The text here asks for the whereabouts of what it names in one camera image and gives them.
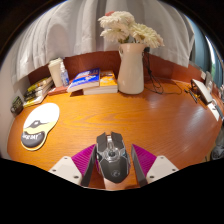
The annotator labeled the cream tumbler with lid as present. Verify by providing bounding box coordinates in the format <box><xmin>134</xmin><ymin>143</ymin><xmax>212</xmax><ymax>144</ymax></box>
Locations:
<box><xmin>47</xmin><ymin>57</ymin><xmax>64</xmax><ymax>88</ymax></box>

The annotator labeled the black cable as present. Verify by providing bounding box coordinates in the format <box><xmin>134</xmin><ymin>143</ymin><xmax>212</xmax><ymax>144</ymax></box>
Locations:
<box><xmin>142</xmin><ymin>48</ymin><xmax>184</xmax><ymax>95</ymax></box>

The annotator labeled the white curtain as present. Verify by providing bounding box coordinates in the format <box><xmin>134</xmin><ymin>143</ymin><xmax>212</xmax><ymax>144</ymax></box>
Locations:
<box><xmin>13</xmin><ymin>0</ymin><xmax>196</xmax><ymax>83</ymax></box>

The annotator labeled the dark green curtain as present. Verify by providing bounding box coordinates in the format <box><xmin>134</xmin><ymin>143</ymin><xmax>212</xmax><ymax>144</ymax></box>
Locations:
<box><xmin>191</xmin><ymin>19</ymin><xmax>214</xmax><ymax>73</ymax></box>

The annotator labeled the red-brown flat book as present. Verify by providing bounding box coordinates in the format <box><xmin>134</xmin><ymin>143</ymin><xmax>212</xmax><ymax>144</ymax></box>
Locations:
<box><xmin>47</xmin><ymin>85</ymin><xmax>71</xmax><ymax>97</ymax></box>

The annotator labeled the dark mug with green inside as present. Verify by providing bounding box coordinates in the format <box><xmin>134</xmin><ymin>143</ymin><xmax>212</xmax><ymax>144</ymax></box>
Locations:
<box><xmin>10</xmin><ymin>95</ymin><xmax>24</xmax><ymax>116</ymax></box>

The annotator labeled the black pen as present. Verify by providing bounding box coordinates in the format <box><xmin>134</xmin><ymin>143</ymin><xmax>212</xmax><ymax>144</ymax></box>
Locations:
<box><xmin>184</xmin><ymin>88</ymin><xmax>199</xmax><ymax>104</ymax></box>

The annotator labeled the yellow orange book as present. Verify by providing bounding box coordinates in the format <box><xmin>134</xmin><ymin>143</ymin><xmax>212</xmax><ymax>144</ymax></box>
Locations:
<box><xmin>82</xmin><ymin>69</ymin><xmax>119</xmax><ymax>96</ymax></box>

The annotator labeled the yellow white book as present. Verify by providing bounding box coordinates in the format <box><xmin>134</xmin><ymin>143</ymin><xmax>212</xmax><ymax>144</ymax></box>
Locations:
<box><xmin>22</xmin><ymin>91</ymin><xmax>51</xmax><ymax>108</ymax></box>

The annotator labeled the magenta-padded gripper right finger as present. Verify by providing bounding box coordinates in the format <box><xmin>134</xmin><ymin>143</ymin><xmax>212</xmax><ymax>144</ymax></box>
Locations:
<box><xmin>130</xmin><ymin>143</ymin><xmax>180</xmax><ymax>188</ymax></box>

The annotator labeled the black grey computer mouse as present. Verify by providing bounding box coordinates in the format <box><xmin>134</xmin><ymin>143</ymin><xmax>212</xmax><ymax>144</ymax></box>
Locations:
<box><xmin>95</xmin><ymin>131</ymin><xmax>132</xmax><ymax>184</ymax></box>

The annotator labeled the white ceramic jug vase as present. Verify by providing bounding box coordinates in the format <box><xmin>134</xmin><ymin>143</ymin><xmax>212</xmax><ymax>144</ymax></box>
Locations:
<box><xmin>117</xmin><ymin>42</ymin><xmax>148</xmax><ymax>95</ymax></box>

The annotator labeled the white flower bouquet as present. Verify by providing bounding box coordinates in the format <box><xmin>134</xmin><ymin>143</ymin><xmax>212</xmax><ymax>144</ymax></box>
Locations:
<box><xmin>97</xmin><ymin>10</ymin><xmax>165</xmax><ymax>49</ymax></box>

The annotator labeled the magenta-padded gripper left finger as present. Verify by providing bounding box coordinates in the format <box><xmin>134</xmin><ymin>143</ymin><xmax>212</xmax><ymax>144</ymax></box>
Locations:
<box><xmin>48</xmin><ymin>143</ymin><xmax>98</xmax><ymax>188</ymax></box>

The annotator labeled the white yellow black mouse pad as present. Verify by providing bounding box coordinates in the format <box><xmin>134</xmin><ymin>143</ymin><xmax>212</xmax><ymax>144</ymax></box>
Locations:
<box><xmin>20</xmin><ymin>102</ymin><xmax>61</xmax><ymax>152</ymax></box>

